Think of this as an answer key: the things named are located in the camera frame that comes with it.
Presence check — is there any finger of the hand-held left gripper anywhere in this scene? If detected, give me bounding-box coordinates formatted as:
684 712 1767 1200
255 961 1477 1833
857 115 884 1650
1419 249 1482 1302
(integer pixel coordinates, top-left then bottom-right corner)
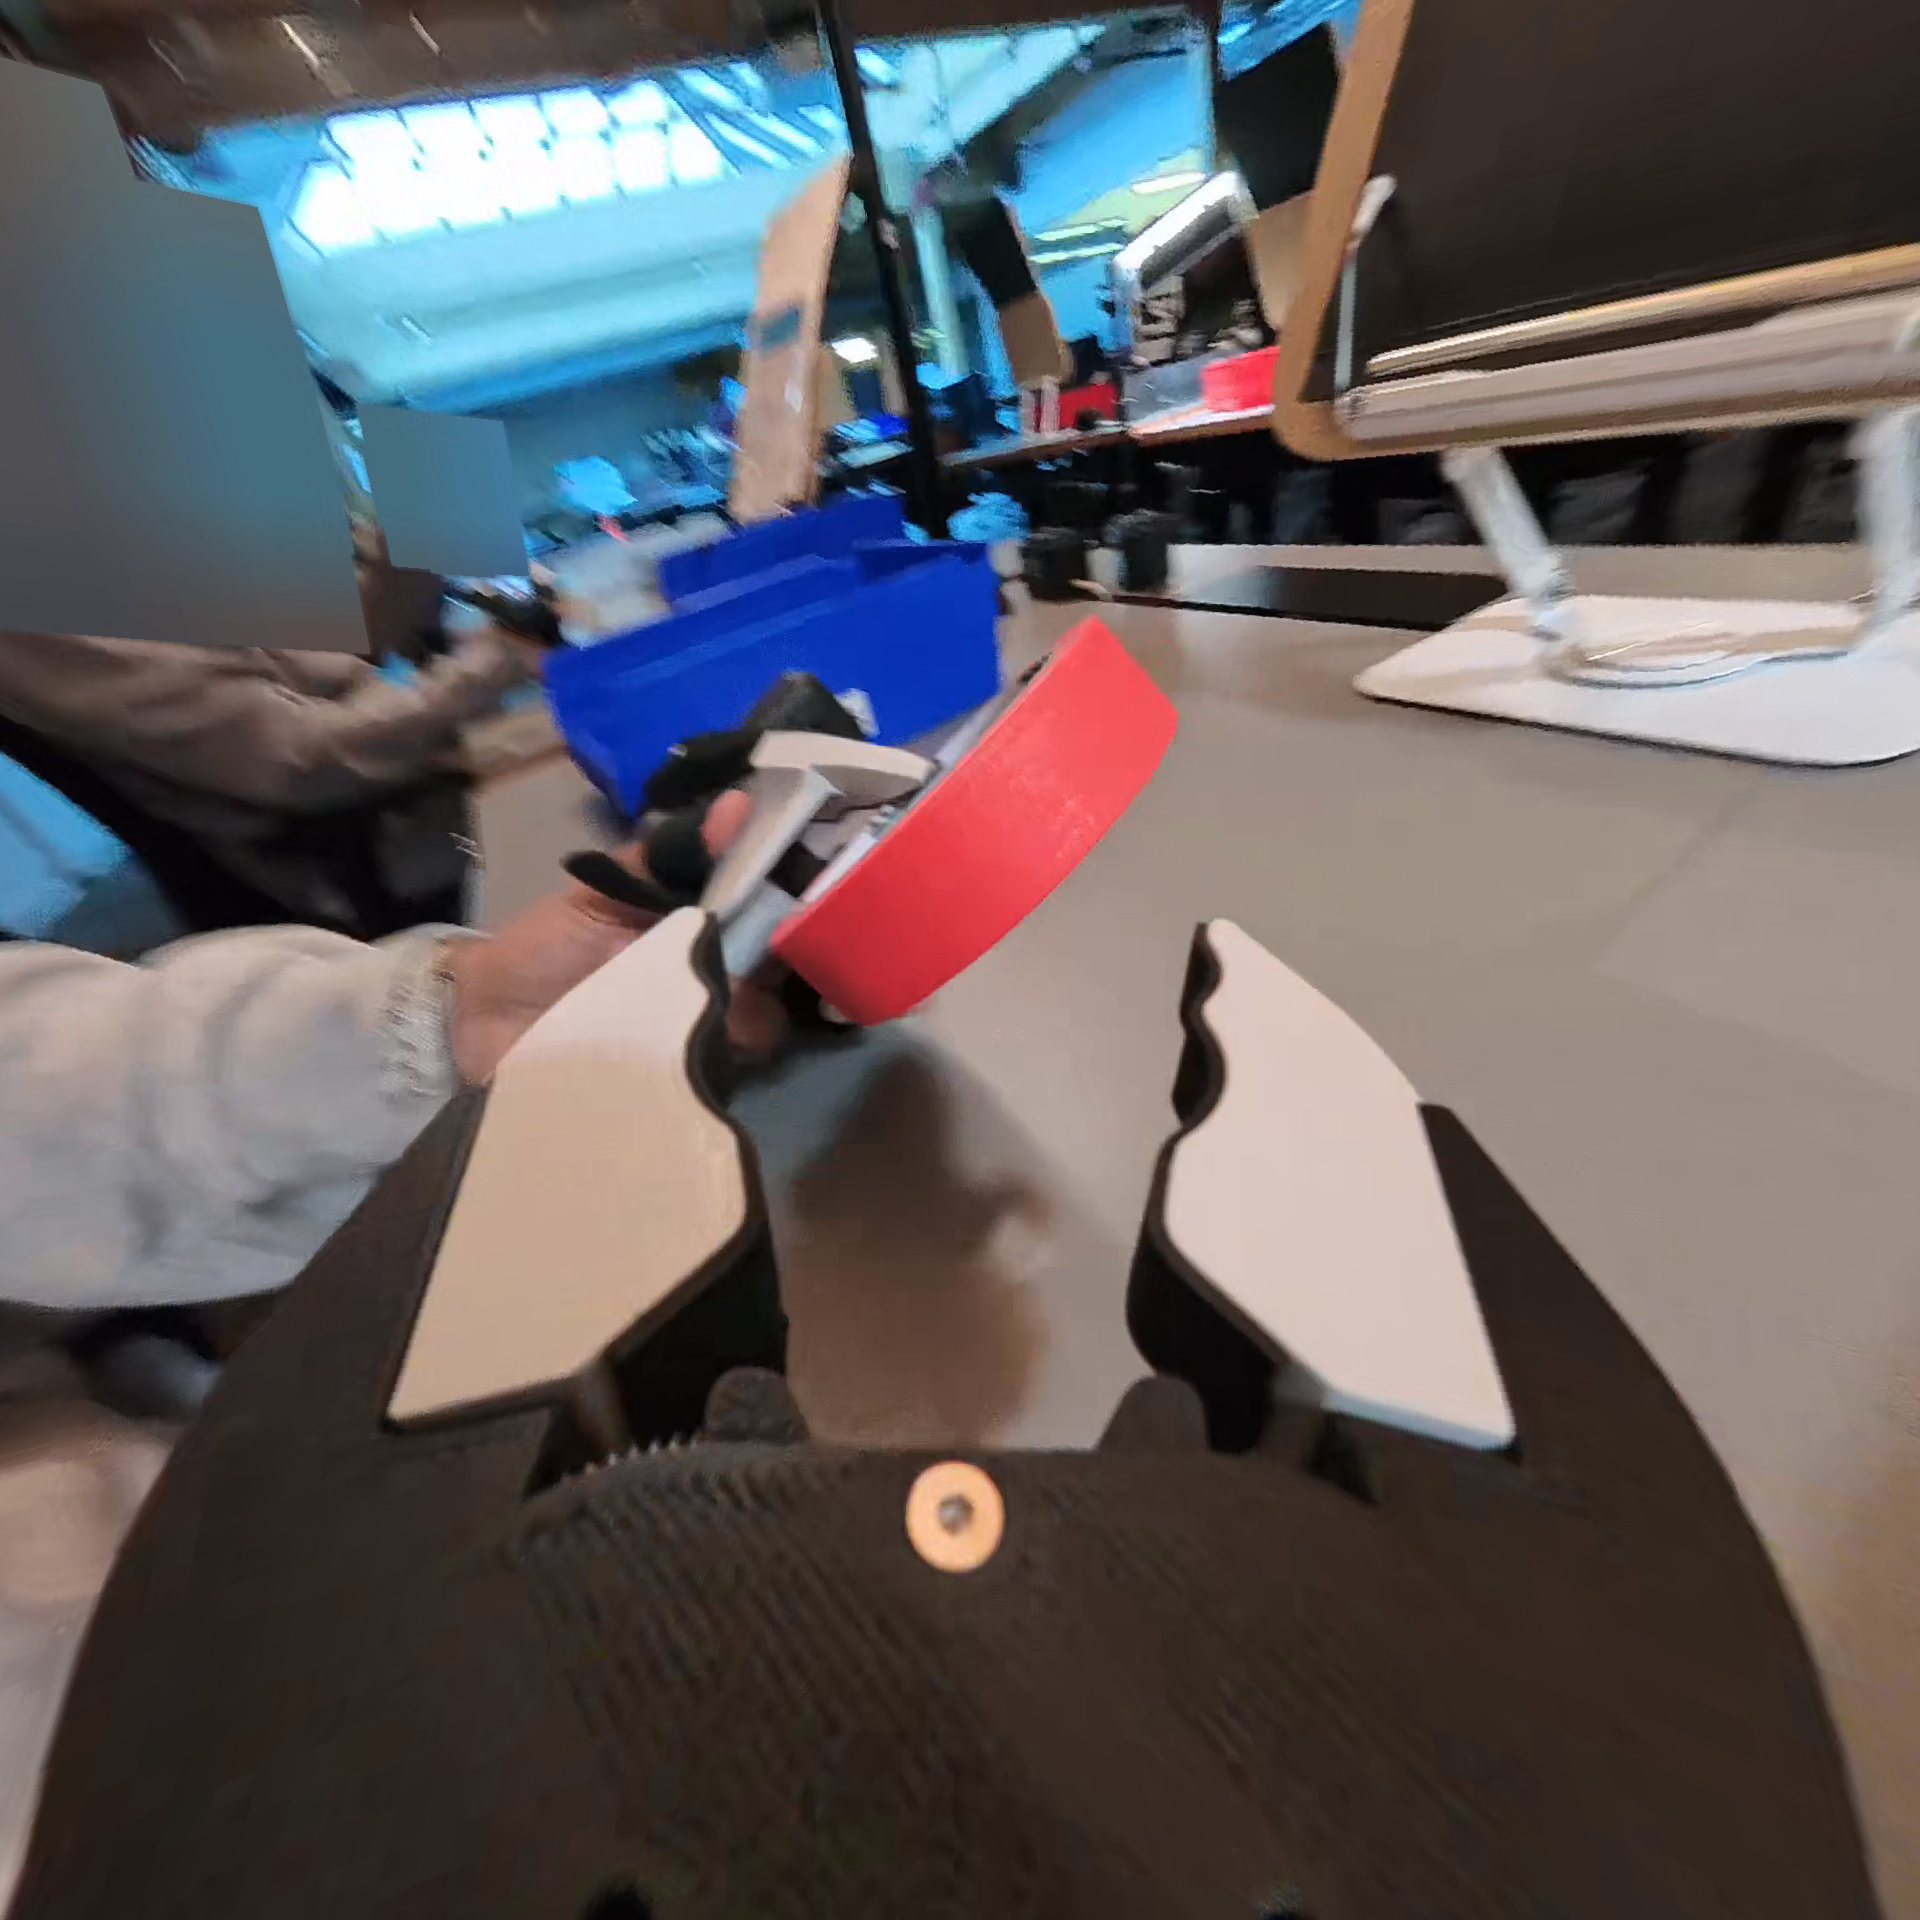
896 699 1008 778
814 811 925 904

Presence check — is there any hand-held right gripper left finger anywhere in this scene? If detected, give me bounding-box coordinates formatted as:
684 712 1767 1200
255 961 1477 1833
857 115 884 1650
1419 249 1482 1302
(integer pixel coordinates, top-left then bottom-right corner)
386 907 790 1424

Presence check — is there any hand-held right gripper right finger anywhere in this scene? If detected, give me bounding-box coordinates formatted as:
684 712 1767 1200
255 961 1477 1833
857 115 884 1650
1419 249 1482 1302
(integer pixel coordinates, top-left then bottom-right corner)
1126 919 1519 1453

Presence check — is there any red tape roll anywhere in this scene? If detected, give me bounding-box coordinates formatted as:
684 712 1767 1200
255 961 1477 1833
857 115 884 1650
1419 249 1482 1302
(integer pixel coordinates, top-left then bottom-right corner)
768 612 1181 1032

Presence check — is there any person's left forearm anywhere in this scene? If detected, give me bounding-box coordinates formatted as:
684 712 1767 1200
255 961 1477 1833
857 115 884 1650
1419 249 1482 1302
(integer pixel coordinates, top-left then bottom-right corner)
0 919 471 1310

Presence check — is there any person's left hand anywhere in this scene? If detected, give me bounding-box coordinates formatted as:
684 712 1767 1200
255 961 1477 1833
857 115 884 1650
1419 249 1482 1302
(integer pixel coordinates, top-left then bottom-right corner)
449 790 756 1086

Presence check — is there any blue plastic bin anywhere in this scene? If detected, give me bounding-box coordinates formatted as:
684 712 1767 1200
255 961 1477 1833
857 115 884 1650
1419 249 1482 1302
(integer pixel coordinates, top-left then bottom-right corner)
541 492 1006 824

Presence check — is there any black desk pad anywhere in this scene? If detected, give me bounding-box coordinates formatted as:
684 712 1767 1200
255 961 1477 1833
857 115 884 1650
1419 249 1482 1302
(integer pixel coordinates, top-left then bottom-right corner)
1153 558 1506 635

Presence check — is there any cardboard sign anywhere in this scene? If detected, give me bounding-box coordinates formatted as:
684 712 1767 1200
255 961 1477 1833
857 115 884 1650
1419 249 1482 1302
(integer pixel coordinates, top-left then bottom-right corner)
730 154 857 528

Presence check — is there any black metal pole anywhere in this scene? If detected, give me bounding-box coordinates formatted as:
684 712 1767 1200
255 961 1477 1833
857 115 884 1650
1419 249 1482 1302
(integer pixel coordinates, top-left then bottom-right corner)
817 0 956 546

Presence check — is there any white monitor stand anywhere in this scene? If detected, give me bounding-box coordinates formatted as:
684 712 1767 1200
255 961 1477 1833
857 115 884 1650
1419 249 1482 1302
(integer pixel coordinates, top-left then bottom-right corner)
1354 406 1920 770

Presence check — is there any person's grey clothing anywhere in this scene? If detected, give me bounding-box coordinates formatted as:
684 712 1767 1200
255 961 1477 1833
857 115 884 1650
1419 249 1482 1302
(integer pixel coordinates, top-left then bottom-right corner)
0 1335 206 1848

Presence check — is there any computer monitor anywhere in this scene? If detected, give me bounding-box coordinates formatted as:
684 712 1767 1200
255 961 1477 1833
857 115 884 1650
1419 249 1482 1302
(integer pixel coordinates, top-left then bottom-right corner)
1272 0 1920 464

